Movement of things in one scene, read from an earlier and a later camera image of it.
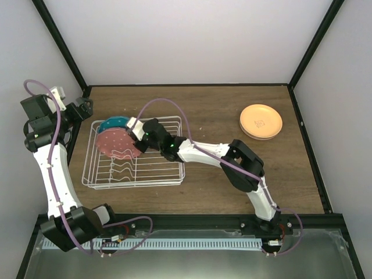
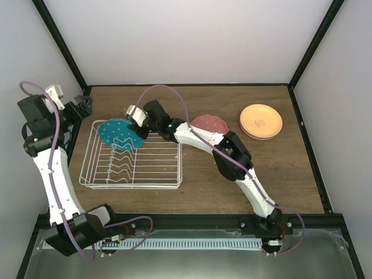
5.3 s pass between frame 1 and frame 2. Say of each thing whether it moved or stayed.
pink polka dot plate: moved
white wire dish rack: stayed
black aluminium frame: stayed
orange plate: stayed
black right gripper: moved
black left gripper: stayed
